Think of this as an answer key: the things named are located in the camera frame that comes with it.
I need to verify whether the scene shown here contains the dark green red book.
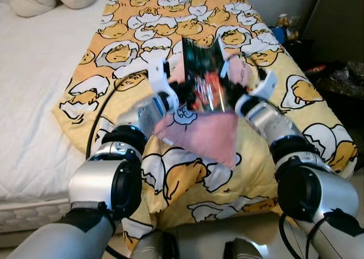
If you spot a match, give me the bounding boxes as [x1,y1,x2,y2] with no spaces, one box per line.
[182,36,231,113]

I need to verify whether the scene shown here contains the pink sheep print cushion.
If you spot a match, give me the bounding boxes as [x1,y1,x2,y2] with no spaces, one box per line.
[154,48,257,168]

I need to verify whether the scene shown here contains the black plastic bag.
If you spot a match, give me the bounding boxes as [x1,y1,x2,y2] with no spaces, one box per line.
[318,63,364,98]

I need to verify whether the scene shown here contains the dark cabinet door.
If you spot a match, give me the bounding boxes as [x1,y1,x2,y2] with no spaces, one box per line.
[301,0,364,64]

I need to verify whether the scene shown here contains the white quilted mattress pad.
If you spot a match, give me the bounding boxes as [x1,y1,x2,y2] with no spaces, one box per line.
[0,0,109,202]

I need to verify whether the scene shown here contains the grey robot left leg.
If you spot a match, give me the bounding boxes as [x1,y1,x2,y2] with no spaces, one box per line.
[134,231,180,259]

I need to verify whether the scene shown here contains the grey robot leg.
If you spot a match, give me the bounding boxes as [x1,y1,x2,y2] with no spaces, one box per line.
[134,231,180,259]
[224,238,268,259]

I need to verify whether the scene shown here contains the grey robot right leg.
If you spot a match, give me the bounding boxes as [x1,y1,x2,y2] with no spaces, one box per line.
[224,238,268,259]

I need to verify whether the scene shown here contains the grey-white mattress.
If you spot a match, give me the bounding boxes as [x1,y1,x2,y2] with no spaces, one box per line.
[0,196,72,234]

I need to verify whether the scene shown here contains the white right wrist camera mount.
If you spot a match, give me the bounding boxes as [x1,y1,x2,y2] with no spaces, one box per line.
[250,70,278,100]

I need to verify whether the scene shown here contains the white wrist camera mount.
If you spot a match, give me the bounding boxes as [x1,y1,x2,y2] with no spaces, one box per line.
[147,59,178,96]
[250,70,278,100]

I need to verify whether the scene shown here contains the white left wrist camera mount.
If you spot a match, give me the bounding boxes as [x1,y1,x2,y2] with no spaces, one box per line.
[147,59,178,96]

